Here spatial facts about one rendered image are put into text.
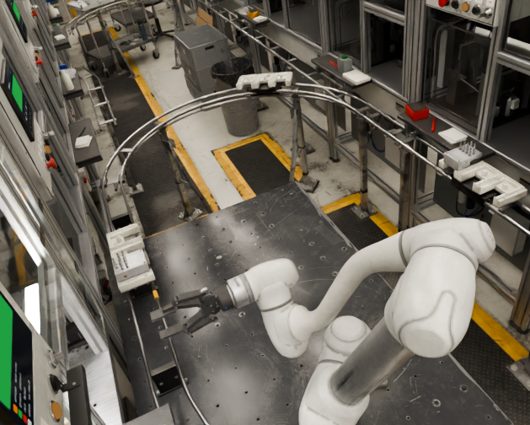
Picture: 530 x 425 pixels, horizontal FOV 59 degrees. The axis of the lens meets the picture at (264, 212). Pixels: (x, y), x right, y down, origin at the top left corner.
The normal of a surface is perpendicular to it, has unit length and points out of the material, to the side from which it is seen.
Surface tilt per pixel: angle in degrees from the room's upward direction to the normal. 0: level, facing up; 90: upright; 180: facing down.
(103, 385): 0
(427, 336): 85
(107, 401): 0
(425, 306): 21
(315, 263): 0
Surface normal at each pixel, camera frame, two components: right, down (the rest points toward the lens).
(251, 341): -0.15, -0.77
